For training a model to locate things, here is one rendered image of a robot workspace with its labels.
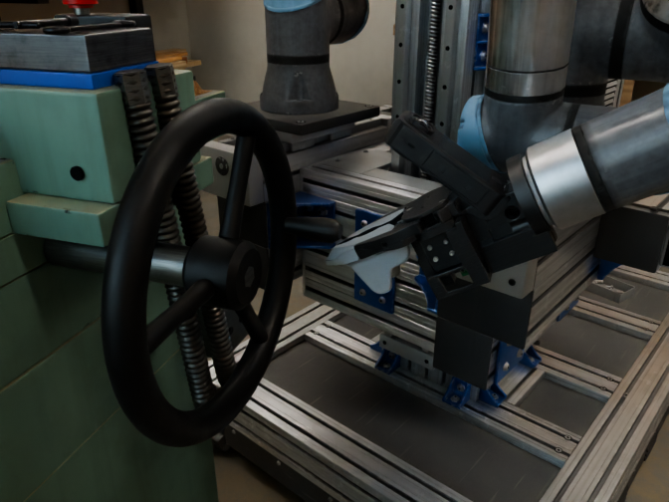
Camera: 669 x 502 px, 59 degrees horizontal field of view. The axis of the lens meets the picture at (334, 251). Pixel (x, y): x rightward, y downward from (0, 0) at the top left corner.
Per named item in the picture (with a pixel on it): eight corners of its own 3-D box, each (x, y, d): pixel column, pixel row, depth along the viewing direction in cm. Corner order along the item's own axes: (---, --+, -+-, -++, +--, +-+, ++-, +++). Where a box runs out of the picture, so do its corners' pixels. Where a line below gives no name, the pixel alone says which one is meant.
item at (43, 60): (94, 90, 45) (81, 12, 43) (-17, 83, 48) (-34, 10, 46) (185, 69, 56) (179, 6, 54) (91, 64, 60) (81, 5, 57)
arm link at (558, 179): (571, 139, 44) (568, 119, 51) (514, 165, 46) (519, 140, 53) (609, 226, 46) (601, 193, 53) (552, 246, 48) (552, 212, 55)
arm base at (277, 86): (299, 97, 123) (297, 47, 118) (354, 106, 114) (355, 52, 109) (243, 108, 112) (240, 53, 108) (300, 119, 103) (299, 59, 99)
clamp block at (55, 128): (111, 207, 47) (92, 94, 44) (-18, 190, 51) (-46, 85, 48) (204, 159, 60) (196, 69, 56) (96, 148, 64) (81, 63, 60)
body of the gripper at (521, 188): (429, 304, 53) (561, 259, 48) (386, 222, 52) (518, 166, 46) (443, 269, 60) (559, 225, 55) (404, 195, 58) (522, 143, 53)
